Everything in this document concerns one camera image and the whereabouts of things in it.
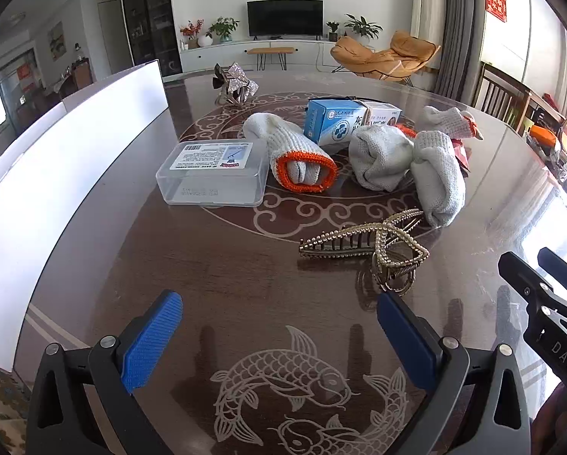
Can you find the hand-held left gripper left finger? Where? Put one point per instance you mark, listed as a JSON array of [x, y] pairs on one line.
[[153, 341]]

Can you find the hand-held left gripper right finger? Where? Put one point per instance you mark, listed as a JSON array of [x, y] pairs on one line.
[[406, 341]]

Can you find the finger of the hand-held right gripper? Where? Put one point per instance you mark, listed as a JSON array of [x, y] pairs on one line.
[[563, 272], [525, 279]]

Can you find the gold pearl hair claw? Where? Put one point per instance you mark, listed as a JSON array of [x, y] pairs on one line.
[[359, 239]]

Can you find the white knit glove orange cuff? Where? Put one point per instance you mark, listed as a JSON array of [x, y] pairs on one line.
[[442, 121], [274, 137], [437, 175], [378, 156]]

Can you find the clear plastic box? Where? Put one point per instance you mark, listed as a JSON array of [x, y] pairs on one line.
[[207, 180]]

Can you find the white storage container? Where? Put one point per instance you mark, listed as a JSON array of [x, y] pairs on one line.
[[74, 151]]

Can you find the white medicine box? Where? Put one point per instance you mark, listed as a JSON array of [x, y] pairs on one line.
[[383, 116]]

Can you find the blue medicine box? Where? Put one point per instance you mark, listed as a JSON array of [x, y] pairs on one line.
[[333, 125]]

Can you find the person's right hand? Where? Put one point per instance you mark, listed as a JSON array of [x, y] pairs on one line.
[[558, 417]]

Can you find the orange box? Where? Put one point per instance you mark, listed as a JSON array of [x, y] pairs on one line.
[[543, 136]]

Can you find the wooden chair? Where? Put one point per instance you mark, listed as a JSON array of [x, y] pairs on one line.
[[499, 92]]

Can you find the grey curtain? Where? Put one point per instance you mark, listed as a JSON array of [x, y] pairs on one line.
[[458, 33]]

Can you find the orange lounge chair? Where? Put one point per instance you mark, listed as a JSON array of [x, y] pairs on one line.
[[387, 59]]

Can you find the silver bow hair clip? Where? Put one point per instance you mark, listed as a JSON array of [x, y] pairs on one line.
[[236, 83]]

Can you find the cream patterned curtain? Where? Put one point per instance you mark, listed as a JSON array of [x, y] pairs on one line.
[[428, 23]]

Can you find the white television cabinet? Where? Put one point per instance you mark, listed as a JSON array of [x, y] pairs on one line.
[[217, 57]]

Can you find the broad-leaf potted plant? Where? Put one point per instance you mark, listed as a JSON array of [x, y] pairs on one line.
[[361, 26]]

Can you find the white round vase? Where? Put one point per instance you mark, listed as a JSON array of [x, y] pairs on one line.
[[205, 41]]

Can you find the red flower plant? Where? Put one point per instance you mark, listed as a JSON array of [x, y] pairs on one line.
[[192, 31]]

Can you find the wooden bench black legs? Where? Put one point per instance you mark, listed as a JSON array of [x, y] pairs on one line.
[[270, 50]]

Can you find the small potted plant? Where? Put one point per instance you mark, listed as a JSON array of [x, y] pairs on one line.
[[332, 28]]

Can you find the bushy green potted plant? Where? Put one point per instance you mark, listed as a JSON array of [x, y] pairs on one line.
[[224, 26]]

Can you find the dark glass display cabinet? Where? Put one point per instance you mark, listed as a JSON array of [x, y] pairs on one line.
[[148, 14]]

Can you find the black television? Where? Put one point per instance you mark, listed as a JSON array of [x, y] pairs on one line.
[[285, 16]]

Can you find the red wall hanging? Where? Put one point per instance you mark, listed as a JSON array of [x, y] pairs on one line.
[[496, 4]]

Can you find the wall picture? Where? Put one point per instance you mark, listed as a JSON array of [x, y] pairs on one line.
[[56, 40]]

